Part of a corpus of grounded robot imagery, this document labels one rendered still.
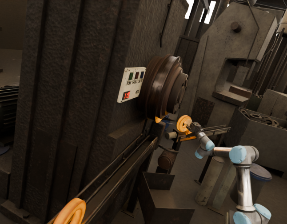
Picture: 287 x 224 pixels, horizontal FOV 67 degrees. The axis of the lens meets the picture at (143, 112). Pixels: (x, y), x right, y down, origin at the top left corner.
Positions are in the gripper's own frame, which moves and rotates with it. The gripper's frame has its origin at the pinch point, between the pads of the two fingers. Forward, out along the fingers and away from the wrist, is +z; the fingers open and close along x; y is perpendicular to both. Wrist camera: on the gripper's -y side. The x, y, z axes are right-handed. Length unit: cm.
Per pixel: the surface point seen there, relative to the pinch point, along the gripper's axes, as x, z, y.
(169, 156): 18.5, -18.3, -23.8
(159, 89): 67, -18, 40
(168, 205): 67, -66, -4
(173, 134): 12.0, -5.7, -10.8
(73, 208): 123, -65, 14
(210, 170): -31, -35, -33
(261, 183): -88, -62, -31
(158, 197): 69, -60, -5
